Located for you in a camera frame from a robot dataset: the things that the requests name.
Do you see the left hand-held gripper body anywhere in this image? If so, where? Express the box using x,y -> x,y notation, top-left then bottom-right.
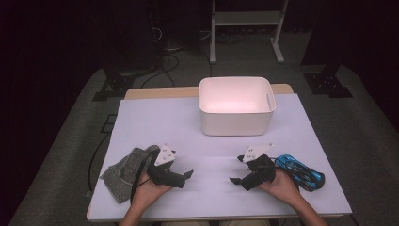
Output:
146,143 -> 186,188

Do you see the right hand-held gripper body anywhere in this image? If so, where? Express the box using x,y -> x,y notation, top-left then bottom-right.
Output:
243,143 -> 277,192

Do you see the white plastic bin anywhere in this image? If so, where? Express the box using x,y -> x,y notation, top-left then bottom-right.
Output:
198,76 -> 277,137

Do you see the blue toy car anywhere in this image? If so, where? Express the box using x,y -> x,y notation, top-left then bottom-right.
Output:
275,153 -> 326,192

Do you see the grey fluffy cloth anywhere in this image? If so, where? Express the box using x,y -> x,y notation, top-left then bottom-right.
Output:
99,144 -> 161,204

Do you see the person's right hand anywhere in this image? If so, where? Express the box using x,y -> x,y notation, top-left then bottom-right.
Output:
258,169 -> 303,206

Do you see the person's left hand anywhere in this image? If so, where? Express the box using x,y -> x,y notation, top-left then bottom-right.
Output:
131,170 -> 173,207

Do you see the wooden table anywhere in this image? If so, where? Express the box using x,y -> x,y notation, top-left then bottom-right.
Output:
86,83 -> 353,222

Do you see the black stand base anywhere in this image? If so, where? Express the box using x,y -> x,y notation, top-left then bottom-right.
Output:
303,64 -> 354,99
92,67 -> 136,102

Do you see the white metal stand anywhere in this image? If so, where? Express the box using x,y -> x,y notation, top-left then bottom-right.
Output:
209,0 -> 290,65

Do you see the left hand-held gripper cable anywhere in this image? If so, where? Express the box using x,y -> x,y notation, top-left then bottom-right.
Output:
130,147 -> 161,205

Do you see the black floor cable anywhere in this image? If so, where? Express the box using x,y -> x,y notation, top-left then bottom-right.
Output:
88,131 -> 112,192
140,53 -> 181,89

